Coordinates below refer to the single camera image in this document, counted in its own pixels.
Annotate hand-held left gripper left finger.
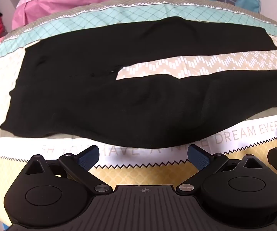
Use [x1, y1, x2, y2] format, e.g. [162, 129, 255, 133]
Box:
[25, 145, 113, 195]

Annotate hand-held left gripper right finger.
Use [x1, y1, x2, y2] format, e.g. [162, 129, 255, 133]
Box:
[176, 144, 263, 195]

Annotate black pants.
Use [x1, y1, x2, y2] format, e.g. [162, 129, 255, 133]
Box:
[0, 16, 277, 150]

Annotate patterned bed sheet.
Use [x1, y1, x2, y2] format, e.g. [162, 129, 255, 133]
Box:
[0, 0, 277, 222]

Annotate pink pillow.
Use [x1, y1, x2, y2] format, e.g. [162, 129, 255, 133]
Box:
[12, 0, 164, 30]

